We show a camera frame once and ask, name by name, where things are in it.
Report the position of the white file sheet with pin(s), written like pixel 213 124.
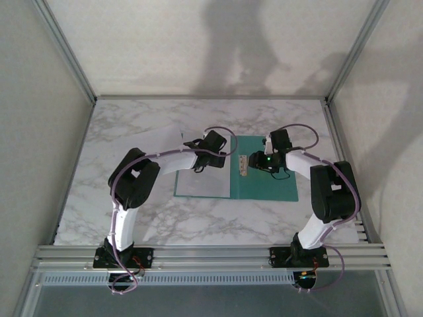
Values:
pixel 205 185

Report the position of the green paper folder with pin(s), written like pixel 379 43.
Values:
pixel 264 188

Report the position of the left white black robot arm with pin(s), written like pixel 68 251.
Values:
pixel 132 181

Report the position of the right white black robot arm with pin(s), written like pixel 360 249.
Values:
pixel 330 191

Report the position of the metal folder fastener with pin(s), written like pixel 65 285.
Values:
pixel 243 165

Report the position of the LED circuit board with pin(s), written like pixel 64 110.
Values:
pixel 305 279
pixel 132 278

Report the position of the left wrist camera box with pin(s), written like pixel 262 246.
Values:
pixel 215 141

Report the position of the aluminium back rail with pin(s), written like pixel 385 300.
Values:
pixel 211 97

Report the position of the aluminium side rail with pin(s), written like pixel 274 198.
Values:
pixel 346 132

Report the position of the aluminium front rail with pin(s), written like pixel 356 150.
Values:
pixel 215 256

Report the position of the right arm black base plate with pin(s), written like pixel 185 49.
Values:
pixel 279 257

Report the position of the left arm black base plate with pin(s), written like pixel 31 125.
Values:
pixel 145 257

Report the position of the aluminium frame post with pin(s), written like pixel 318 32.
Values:
pixel 65 49
pixel 356 49

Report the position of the aluminium frame leg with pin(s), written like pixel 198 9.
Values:
pixel 26 297
pixel 395 297

